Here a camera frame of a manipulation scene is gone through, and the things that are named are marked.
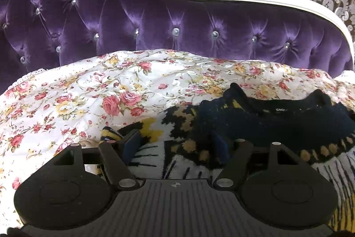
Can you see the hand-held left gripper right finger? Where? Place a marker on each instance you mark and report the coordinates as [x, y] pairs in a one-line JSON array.
[[222, 146]]

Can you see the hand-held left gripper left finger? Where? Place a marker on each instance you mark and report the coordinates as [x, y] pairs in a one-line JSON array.
[[132, 142]]

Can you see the zigzag patterned knit sweater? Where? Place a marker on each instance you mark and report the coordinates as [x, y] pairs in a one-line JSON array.
[[277, 123]]

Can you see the floral printed blanket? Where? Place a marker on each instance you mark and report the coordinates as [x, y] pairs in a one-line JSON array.
[[83, 92]]

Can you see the purple tufted velvet headboard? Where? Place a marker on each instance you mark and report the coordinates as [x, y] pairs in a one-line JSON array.
[[138, 17]]

